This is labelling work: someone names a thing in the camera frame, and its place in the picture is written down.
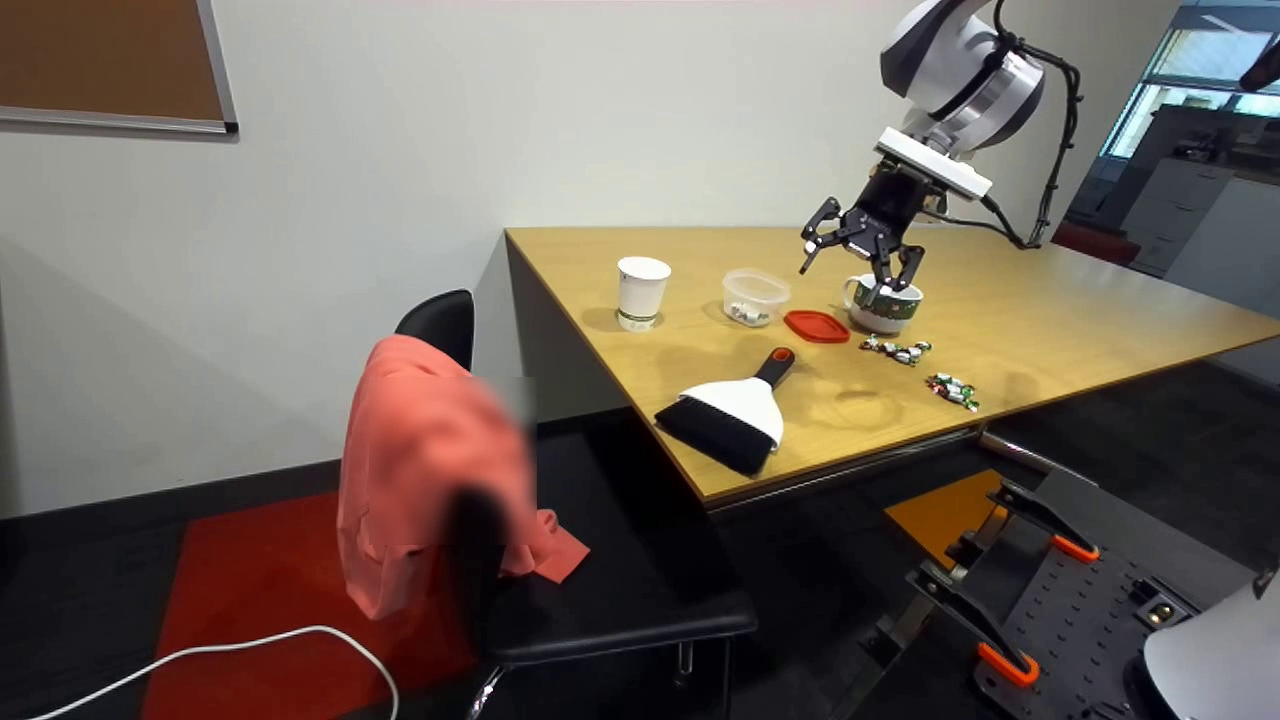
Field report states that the black office chair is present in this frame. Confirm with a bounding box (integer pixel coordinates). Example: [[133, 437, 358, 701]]
[[393, 283, 761, 720]]

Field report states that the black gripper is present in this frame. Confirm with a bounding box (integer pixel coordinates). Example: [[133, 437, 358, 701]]
[[797, 156, 943, 305]]

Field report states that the red background chair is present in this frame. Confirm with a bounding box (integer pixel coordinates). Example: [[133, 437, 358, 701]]
[[1053, 215, 1146, 271]]

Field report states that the red plastic lid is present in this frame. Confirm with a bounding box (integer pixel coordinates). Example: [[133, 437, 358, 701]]
[[779, 308, 852, 346]]

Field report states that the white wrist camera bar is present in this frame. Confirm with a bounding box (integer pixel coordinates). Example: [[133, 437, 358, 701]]
[[871, 129, 998, 204]]

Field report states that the orange-red jacket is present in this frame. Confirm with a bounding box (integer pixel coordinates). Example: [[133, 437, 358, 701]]
[[332, 331, 597, 627]]

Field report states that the green white christmas mug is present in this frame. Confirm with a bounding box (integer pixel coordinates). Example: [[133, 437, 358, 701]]
[[839, 271, 930, 336]]

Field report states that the white paper cup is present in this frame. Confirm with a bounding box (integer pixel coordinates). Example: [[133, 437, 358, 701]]
[[611, 250, 677, 331]]

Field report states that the clear plastic container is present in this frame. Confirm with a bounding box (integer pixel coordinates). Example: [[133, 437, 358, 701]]
[[715, 266, 797, 331]]

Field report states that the white rounded object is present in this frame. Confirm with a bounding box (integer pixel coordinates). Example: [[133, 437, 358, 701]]
[[1140, 573, 1280, 720]]

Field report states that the white floor cable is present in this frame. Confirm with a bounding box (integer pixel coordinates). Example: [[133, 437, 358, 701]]
[[32, 621, 409, 720]]

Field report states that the black cart with orange clips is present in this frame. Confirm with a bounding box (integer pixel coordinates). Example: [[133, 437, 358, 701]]
[[865, 465, 1257, 720]]

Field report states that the cork notice board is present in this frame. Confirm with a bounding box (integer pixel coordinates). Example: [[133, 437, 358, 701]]
[[0, 0, 240, 136]]

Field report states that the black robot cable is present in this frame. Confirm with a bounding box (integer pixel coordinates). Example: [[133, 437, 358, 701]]
[[932, 0, 1087, 255]]

